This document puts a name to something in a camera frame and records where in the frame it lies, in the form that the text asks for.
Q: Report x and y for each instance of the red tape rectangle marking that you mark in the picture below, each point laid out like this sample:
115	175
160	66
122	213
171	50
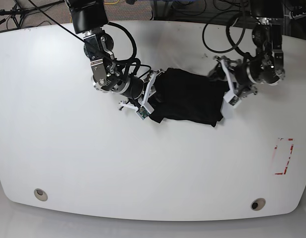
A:
282	155

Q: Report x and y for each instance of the right table cable grommet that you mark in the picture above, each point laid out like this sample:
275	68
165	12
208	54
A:
258	204

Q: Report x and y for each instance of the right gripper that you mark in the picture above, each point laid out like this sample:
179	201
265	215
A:
139	91

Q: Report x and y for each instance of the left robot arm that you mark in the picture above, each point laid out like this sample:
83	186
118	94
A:
267	66

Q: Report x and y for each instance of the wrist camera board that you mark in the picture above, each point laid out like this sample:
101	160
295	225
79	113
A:
235	102
142	113

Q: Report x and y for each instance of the table cable grommet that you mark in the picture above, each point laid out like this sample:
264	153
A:
40	195
258	204

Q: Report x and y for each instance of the black T-shirt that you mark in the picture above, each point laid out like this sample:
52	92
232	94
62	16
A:
181	95

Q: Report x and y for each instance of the left table cable grommet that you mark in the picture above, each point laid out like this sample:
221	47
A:
40	195

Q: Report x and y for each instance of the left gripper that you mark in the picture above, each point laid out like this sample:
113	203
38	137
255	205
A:
233	72

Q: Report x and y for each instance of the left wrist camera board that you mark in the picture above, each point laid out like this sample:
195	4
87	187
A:
235	102

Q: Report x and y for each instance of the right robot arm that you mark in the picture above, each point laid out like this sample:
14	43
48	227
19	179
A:
110	74

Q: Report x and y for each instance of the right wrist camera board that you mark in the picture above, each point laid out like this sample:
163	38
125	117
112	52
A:
142	113

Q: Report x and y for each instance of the white power strip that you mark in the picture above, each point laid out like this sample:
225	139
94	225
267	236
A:
298	13

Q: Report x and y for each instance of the black tripod stand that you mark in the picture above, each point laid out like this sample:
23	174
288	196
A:
18	13

